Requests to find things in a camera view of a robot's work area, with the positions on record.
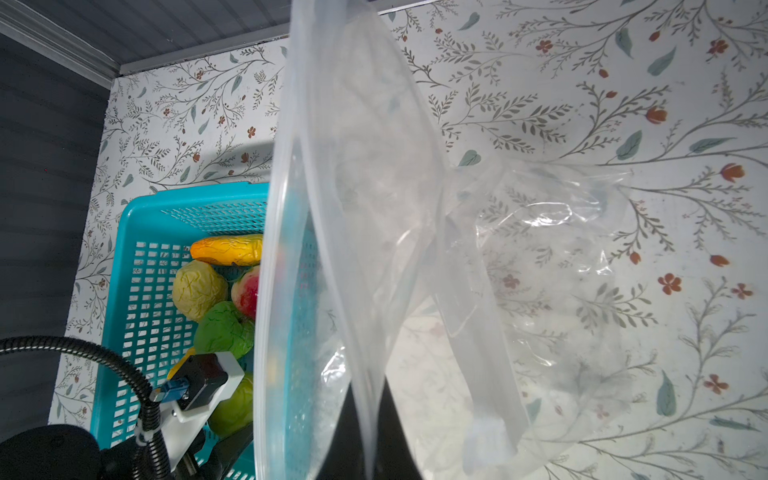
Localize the red strawberry toy lower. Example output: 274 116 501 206
231 265 260 320

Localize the clear zip top bag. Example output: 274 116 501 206
256 1 632 479

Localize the orange mango toy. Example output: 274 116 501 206
190 234 263 267

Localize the left black corrugated cable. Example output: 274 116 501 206
0 335 174 480

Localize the green apple toy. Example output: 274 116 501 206
193 301 255 359

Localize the teal plastic basket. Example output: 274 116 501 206
89 181 319 480

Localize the pale yellow pear toy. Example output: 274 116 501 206
172 260 229 322

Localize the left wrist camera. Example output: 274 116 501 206
134 352 244 470

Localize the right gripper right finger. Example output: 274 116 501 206
374 381 423 480

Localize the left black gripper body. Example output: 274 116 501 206
173 423 255 479

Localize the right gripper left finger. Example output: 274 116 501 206
316 387 366 480

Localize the orange yellow round fruit toy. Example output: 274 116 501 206
167 347 196 380

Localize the green pear toy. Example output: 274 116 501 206
208 372 253 439

